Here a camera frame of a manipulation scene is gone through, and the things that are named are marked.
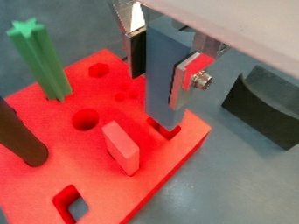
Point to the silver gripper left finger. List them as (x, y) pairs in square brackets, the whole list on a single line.
[(131, 23)]

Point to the black curved fixture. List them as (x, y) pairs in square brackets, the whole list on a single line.
[(264, 101)]

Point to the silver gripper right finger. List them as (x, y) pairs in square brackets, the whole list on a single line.
[(189, 71)]

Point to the blue arch block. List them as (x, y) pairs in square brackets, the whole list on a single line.
[(167, 47)]

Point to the red rectangular block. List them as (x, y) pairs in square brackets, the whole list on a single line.
[(121, 148)]

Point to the brown cylinder peg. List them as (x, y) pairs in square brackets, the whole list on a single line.
[(17, 139)]

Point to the green star peg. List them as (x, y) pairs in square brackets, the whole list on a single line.
[(33, 44)]

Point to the red shape sorter base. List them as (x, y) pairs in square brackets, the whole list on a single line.
[(68, 125)]

